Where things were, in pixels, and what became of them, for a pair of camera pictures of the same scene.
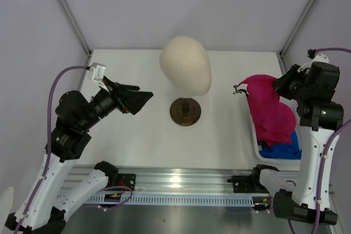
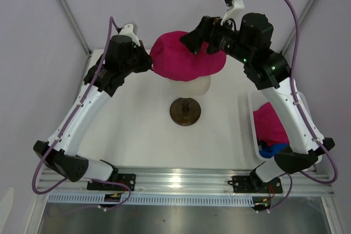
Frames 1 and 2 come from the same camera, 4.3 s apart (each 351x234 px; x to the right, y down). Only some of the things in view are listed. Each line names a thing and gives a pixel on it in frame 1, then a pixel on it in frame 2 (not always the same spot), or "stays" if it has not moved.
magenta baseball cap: [274, 121] → [171, 58]
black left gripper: [132, 101] → [146, 60]
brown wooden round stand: [185, 112] stays
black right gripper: [281, 85] → [209, 32]
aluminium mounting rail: [160, 181] stays
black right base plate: [249, 184] stays
